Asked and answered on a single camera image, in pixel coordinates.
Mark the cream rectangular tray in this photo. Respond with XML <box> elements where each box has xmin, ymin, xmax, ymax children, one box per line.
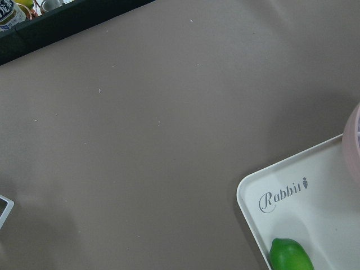
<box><xmin>236</xmin><ymin>136</ymin><xmax>359</xmax><ymax>269</ymax></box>

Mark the bottle with white cap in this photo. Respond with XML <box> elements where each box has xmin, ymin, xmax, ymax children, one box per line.
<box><xmin>0</xmin><ymin>0</ymin><xmax>26</xmax><ymax>32</ymax></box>

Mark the black bar on table edge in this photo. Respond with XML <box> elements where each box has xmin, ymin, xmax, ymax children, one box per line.
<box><xmin>1</xmin><ymin>0</ymin><xmax>152</xmax><ymax>65</ymax></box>

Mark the white frame corner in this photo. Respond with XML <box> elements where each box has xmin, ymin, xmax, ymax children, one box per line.
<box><xmin>0</xmin><ymin>195</ymin><xmax>14</xmax><ymax>228</ymax></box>

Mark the green lime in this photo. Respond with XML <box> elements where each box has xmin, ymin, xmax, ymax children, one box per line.
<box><xmin>269</xmin><ymin>238</ymin><xmax>314</xmax><ymax>270</ymax></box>

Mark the pink bowl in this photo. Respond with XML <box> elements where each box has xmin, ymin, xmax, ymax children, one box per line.
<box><xmin>342</xmin><ymin>104</ymin><xmax>359</xmax><ymax>185</ymax></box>

